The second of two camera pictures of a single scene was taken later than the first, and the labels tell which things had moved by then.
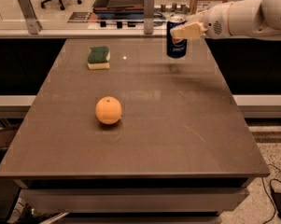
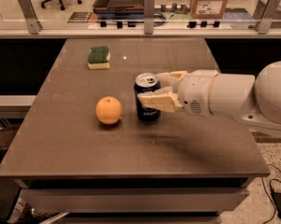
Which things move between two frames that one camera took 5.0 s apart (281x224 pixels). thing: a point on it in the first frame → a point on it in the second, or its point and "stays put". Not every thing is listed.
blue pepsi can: x=175 y=48 → x=147 y=82
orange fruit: x=108 y=110 stays put
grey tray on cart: x=129 y=0 stays put
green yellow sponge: x=99 y=58 stays put
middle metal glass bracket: x=148 y=12 stays put
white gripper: x=217 y=22 → x=194 y=89
